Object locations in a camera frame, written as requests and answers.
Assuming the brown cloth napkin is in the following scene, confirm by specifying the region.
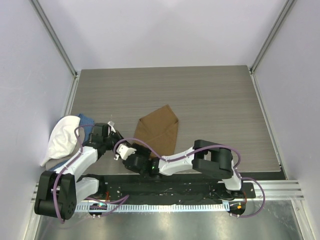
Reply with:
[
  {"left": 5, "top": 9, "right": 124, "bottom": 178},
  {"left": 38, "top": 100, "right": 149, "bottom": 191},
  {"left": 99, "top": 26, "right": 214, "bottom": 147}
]
[{"left": 134, "top": 104, "right": 179, "bottom": 156}]

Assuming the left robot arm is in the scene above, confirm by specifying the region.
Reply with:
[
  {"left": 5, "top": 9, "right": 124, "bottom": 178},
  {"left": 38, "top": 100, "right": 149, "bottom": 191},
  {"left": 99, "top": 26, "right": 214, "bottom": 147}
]
[{"left": 34, "top": 121, "right": 122, "bottom": 224}]

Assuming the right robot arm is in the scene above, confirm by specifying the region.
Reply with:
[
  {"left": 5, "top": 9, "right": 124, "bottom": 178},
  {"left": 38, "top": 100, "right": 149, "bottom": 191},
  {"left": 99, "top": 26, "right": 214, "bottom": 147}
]
[{"left": 114, "top": 139, "right": 244, "bottom": 198}]

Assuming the grey cloth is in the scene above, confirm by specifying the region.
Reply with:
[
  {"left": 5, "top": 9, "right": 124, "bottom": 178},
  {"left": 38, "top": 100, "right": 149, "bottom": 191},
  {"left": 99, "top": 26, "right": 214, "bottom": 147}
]
[{"left": 44, "top": 130, "right": 80, "bottom": 170}]

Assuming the blue checkered cloth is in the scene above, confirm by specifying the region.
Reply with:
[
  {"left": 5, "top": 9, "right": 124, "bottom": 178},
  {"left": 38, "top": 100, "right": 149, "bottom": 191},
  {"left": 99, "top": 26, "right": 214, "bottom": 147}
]
[{"left": 45, "top": 113, "right": 95, "bottom": 171}]

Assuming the white cloth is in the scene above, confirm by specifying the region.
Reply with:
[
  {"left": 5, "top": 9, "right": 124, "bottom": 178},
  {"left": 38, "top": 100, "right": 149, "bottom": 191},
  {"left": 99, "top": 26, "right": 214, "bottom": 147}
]
[{"left": 40, "top": 115, "right": 81, "bottom": 170}]

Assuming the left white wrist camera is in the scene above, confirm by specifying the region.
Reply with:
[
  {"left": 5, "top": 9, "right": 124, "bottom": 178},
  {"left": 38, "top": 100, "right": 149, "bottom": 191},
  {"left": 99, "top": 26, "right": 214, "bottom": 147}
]
[{"left": 107, "top": 121, "right": 117, "bottom": 133}]

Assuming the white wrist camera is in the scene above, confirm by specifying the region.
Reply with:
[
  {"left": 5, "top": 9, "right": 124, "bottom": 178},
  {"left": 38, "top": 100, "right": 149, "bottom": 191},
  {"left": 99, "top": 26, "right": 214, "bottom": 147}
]
[
  {"left": 113, "top": 143, "right": 137, "bottom": 161},
  {"left": 107, "top": 121, "right": 117, "bottom": 133}
]

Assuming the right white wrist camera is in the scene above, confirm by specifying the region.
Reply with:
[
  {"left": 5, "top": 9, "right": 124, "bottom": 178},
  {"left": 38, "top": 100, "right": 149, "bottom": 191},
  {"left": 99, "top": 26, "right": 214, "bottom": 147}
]
[{"left": 113, "top": 143, "right": 137, "bottom": 161}]

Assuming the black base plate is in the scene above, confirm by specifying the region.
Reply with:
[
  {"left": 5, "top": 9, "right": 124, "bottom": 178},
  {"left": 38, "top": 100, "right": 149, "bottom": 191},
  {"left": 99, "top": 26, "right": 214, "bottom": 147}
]
[{"left": 83, "top": 173, "right": 256, "bottom": 206}]

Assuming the slotted cable duct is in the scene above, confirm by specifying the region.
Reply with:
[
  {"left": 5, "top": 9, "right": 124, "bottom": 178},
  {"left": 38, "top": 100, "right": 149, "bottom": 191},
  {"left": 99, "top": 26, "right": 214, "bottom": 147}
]
[{"left": 75, "top": 202, "right": 230, "bottom": 213}]

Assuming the aluminium front rail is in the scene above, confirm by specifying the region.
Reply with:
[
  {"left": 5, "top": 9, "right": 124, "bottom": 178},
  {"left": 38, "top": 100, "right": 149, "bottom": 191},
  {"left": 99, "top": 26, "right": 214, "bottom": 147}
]
[{"left": 31, "top": 179, "right": 306, "bottom": 203}]

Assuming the left aluminium frame post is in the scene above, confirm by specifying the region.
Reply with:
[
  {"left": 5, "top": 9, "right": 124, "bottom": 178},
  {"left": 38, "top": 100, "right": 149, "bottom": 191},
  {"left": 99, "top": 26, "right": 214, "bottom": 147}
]
[{"left": 29, "top": 0, "right": 78, "bottom": 78}]

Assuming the aluminium frame post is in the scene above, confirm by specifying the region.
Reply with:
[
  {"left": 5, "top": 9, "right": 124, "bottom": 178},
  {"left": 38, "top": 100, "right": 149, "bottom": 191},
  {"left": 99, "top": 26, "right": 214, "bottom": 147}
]
[
  {"left": 249, "top": 0, "right": 297, "bottom": 74},
  {"left": 29, "top": 0, "right": 78, "bottom": 78}
]

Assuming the right aluminium frame post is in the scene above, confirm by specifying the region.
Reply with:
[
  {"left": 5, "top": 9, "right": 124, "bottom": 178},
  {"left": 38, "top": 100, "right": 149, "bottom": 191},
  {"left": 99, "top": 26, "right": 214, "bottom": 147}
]
[{"left": 249, "top": 0, "right": 297, "bottom": 74}]

